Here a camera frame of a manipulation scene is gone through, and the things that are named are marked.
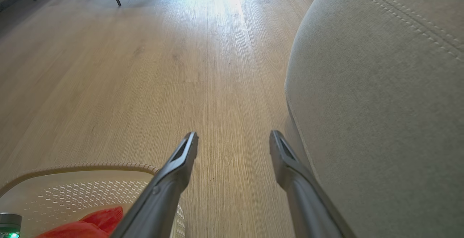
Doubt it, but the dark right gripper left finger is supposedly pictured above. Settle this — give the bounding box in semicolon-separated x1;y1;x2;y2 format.
111;131;199;238

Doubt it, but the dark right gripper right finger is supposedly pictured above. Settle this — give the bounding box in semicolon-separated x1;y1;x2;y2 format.
269;130;358;238

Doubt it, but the red garment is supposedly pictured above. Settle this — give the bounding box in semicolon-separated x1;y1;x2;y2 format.
36;206;124;238

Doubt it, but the grey fabric sofa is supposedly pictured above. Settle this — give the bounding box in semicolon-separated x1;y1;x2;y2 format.
284;0;464;238

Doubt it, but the white woven plastic laundry basket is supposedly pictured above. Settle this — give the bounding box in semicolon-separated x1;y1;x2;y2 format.
0;163;186;238

